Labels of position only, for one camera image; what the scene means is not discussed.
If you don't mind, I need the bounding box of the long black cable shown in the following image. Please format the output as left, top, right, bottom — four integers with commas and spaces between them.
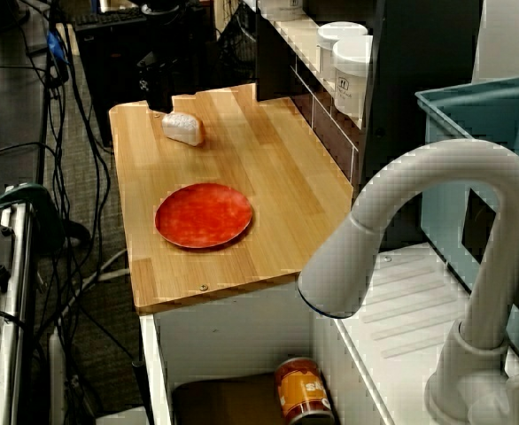
45, 0, 115, 320

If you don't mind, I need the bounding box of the teal plastic bin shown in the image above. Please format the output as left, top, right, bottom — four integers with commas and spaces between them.
414, 73, 519, 378

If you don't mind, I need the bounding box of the thick grey cable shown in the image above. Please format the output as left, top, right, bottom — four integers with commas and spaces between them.
58, 246, 130, 321

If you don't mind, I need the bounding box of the cream shelf ledge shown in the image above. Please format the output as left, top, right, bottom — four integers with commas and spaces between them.
259, 8, 367, 132

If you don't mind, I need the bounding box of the black cabinet leg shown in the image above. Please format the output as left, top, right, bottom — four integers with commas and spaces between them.
131, 359, 155, 425

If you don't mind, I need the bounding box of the black desk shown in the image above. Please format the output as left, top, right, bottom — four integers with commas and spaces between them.
0, 0, 51, 205

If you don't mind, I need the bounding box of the black keyboard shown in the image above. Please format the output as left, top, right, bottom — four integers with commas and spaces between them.
72, 10, 148, 28

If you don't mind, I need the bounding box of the white jar with logo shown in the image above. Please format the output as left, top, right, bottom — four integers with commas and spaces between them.
331, 34, 375, 119

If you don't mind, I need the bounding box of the plain white lidded jar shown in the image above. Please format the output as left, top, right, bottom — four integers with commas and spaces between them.
315, 20, 369, 86

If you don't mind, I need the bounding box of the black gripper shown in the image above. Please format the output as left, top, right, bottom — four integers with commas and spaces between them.
136, 8, 182, 114

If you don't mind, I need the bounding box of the blue connector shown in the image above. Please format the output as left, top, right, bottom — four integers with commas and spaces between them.
46, 29, 69, 62

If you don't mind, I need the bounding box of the orange soup can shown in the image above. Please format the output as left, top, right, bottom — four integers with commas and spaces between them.
274, 356, 336, 425

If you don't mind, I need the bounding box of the green clamp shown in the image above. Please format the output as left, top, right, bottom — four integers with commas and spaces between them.
0, 182, 66, 243

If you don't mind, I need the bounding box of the aluminium frame rail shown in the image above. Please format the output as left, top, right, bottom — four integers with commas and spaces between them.
0, 194, 38, 425

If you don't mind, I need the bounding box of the black computer tower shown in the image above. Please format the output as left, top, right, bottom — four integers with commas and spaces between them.
74, 11, 213, 148

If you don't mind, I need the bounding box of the white toy sink unit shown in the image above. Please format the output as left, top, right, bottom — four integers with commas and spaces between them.
138, 241, 519, 425

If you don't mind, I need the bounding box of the round red plate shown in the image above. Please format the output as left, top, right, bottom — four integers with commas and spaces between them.
154, 182, 254, 251

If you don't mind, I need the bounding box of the salmon nigiri sushi toy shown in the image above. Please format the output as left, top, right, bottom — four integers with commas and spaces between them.
160, 111, 206, 148

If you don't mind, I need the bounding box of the dark tile backsplash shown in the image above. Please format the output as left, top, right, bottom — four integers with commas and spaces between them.
289, 64, 360, 183

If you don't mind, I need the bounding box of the narrow black upright post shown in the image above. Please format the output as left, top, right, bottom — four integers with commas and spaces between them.
254, 0, 297, 102

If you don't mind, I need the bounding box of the wide black upright post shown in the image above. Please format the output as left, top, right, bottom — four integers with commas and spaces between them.
358, 0, 484, 250

